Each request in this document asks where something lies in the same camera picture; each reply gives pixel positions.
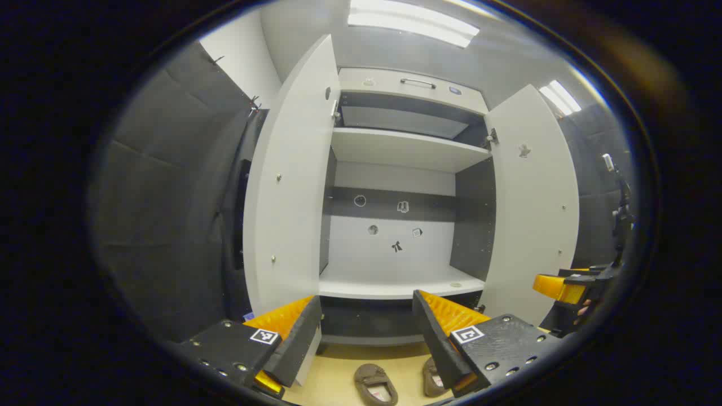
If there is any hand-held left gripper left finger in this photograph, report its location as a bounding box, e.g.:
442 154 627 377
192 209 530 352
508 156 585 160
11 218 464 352
179 294 323 400

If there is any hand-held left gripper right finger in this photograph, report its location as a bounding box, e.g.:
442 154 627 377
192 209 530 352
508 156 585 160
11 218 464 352
412 289 566 398

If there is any brown fuzzy shoe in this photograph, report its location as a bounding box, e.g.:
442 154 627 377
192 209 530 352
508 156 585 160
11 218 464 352
354 363 399 406
422 356 452 398

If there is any white cabinet door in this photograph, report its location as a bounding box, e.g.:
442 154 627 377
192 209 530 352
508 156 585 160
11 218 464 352
243 34 342 317
479 85 581 328

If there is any grey white shoe cabinet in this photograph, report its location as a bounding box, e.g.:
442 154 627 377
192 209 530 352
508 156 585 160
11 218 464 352
319 68 498 346

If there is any black backdrop cloth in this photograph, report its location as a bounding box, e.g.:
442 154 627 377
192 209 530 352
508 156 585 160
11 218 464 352
557 103 637 271
91 42 283 343

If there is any ceiling light panel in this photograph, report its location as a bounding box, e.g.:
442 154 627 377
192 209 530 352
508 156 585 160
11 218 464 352
538 80 582 117
347 0 481 49

